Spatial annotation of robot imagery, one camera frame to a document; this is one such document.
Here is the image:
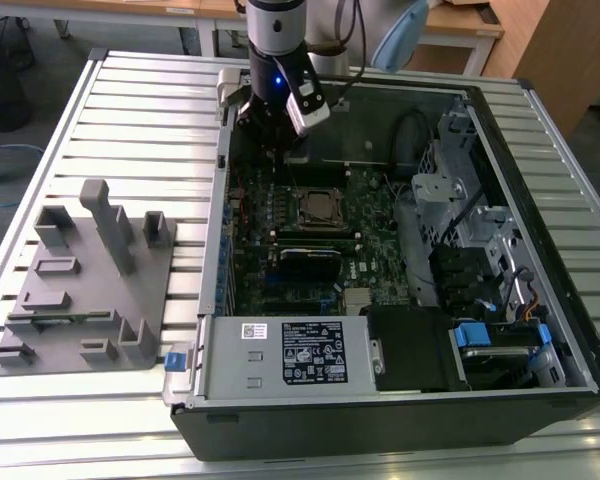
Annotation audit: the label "silver CPU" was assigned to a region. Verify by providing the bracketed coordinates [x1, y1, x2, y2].
[307, 192, 339, 219]

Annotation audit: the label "CPU socket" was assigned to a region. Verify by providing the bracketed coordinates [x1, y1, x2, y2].
[292, 185, 359, 231]

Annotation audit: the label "pale blue teach pendant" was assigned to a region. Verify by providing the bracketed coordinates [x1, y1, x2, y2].
[370, 0, 431, 74]

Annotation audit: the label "black graphics card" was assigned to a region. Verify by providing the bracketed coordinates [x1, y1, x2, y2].
[278, 247, 342, 296]

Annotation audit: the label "metal drive cage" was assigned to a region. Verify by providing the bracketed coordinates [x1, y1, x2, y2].
[410, 97, 526, 314]

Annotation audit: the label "green motherboard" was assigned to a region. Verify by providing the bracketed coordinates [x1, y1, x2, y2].
[224, 164, 421, 317]

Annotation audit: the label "silver chipset heatsink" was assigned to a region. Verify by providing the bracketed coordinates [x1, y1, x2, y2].
[343, 287, 372, 307]

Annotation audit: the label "grey power supply unit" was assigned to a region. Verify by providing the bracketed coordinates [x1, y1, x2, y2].
[192, 315, 381, 401]

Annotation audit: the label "grey parts rack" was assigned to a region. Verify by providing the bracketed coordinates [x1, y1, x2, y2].
[0, 178, 179, 377]

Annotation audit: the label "black round bin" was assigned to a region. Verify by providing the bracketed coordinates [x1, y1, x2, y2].
[0, 69, 34, 134]

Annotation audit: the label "black mesh basket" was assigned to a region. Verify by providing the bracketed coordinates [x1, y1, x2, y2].
[0, 13, 37, 74]

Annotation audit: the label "green RAM stick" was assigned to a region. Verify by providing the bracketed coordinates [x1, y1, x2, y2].
[8, 311, 112, 326]

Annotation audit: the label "blue disk carrier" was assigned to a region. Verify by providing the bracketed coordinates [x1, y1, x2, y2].
[453, 322, 552, 351]

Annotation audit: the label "wooden cabinet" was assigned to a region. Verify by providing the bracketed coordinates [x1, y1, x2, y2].
[482, 0, 600, 139]

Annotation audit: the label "black PC case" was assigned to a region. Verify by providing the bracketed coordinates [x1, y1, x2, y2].
[160, 67, 600, 462]

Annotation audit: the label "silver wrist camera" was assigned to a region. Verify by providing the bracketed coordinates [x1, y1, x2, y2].
[283, 78, 332, 137]

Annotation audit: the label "grey case latch handle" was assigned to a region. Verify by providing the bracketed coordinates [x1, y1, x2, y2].
[215, 68, 244, 109]

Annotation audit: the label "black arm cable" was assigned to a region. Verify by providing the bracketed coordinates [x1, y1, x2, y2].
[319, 0, 370, 86]

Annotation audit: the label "thick black cable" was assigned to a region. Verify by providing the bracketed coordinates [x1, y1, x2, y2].
[388, 107, 435, 174]

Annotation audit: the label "thin black cable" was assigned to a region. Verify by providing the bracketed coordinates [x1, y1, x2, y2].
[439, 182, 484, 246]

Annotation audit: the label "black plastic drive bracket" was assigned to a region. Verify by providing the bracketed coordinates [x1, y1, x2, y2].
[428, 244, 499, 321]

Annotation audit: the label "blue floor cable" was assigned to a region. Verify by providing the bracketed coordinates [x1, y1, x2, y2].
[0, 143, 46, 209]

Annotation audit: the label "orange yellow power wires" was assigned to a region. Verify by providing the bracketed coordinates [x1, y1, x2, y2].
[517, 294, 549, 326]

